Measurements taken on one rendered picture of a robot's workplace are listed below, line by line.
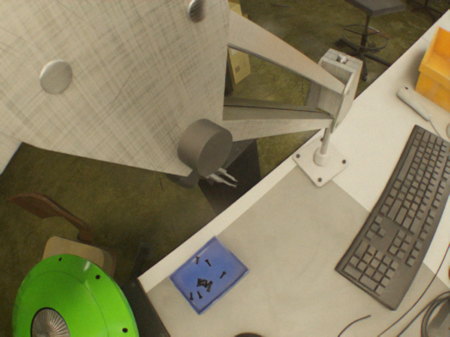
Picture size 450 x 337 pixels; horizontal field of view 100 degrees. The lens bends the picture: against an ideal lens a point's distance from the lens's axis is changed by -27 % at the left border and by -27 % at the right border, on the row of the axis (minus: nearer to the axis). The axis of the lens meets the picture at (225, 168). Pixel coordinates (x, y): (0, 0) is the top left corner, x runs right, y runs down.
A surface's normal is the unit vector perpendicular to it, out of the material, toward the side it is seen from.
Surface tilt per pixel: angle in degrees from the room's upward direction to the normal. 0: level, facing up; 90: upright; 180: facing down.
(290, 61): 90
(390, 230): 6
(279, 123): 90
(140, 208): 0
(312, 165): 0
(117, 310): 24
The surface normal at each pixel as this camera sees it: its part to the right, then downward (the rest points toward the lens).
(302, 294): -0.18, -0.50
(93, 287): 0.07, -0.74
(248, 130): 0.75, 0.49
